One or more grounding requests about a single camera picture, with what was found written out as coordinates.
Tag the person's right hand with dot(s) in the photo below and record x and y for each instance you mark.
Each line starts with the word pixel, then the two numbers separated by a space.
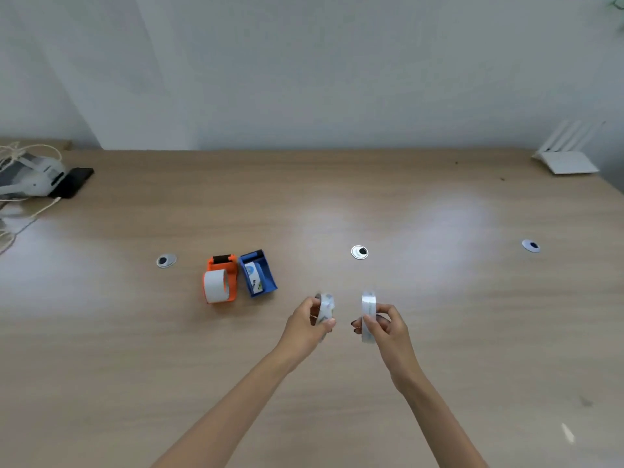
pixel 392 343

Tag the white grey headset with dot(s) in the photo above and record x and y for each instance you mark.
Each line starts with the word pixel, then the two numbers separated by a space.
pixel 34 177

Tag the black smartphone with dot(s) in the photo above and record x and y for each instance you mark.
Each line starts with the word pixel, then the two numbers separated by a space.
pixel 75 182

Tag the clear tape roll blue label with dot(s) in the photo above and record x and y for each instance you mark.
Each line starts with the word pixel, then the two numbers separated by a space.
pixel 326 307

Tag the narrow tape core blue print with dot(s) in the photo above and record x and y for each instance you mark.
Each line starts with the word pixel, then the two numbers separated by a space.
pixel 253 276

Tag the person's left hand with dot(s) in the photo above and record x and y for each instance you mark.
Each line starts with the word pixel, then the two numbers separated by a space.
pixel 302 336

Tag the person's right forearm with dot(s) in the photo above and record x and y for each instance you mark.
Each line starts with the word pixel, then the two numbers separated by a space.
pixel 439 428

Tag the white router with antennas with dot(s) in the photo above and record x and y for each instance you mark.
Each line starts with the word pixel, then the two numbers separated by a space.
pixel 568 160

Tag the wide cardboard tape core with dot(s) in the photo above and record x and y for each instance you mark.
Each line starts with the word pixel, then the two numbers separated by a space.
pixel 214 286

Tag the plain clear tape roll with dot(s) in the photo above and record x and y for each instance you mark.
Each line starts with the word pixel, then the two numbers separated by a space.
pixel 368 302

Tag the orange tape dispenser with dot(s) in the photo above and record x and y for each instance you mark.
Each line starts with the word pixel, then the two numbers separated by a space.
pixel 233 277

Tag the person's left forearm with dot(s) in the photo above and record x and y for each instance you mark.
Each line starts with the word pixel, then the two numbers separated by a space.
pixel 229 419

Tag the blue tape dispenser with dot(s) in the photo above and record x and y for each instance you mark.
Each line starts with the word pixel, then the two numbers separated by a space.
pixel 265 277

